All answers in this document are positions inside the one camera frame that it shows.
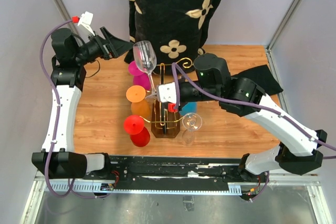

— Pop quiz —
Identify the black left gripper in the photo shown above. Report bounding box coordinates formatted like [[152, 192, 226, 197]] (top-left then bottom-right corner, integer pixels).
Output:
[[74, 27, 134, 66]]

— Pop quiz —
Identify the clear wine glass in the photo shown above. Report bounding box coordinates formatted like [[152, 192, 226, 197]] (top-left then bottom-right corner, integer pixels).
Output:
[[182, 113, 203, 146], [133, 40, 157, 97]]

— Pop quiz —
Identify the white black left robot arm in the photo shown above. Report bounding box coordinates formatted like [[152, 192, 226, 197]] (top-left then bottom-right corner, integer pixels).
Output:
[[31, 27, 133, 180]]

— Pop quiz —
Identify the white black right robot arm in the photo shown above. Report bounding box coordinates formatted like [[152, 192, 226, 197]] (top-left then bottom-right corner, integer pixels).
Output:
[[172, 54, 327, 182]]

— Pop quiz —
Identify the magenta wine glass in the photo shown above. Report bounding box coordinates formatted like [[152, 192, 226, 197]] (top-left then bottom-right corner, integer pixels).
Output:
[[128, 61, 151, 91]]

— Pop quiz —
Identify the orange wine glass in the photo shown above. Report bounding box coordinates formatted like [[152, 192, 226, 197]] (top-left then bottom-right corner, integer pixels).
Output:
[[126, 85, 151, 119]]

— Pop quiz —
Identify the red wine glass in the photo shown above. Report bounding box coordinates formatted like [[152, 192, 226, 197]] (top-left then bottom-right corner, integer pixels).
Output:
[[123, 115, 150, 147]]

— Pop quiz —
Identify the blue wine glass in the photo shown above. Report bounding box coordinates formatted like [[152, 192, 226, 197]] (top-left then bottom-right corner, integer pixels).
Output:
[[179, 102, 197, 116]]

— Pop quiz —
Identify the clear wine glass front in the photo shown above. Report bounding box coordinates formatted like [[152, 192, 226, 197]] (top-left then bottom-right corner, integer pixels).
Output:
[[182, 113, 203, 146]]

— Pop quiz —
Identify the black floral patterned pillow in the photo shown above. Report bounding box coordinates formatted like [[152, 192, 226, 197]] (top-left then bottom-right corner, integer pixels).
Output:
[[129, 0, 221, 76]]

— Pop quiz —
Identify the black folded cloth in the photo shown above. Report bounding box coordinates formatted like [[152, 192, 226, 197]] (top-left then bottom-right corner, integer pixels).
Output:
[[233, 65, 283, 95]]

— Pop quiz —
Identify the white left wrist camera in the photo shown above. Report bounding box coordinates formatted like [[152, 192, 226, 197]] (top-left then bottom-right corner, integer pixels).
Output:
[[71, 11, 96, 38]]

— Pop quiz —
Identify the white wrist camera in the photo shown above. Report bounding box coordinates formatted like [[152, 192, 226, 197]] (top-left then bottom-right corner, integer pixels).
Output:
[[156, 82, 177, 104], [71, 11, 96, 38]]

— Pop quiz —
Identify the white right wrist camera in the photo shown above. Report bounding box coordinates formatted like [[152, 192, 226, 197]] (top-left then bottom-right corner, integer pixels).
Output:
[[156, 82, 177, 104]]

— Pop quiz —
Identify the gold wire wine glass rack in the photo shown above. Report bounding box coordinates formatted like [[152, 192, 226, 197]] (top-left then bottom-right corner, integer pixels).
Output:
[[147, 57, 193, 138]]

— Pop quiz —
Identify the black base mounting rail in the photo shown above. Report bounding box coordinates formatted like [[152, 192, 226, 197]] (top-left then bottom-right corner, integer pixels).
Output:
[[83, 155, 267, 193]]

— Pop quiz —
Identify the right aluminium frame post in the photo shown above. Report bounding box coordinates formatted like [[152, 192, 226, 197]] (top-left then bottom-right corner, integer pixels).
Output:
[[266, 0, 302, 51]]

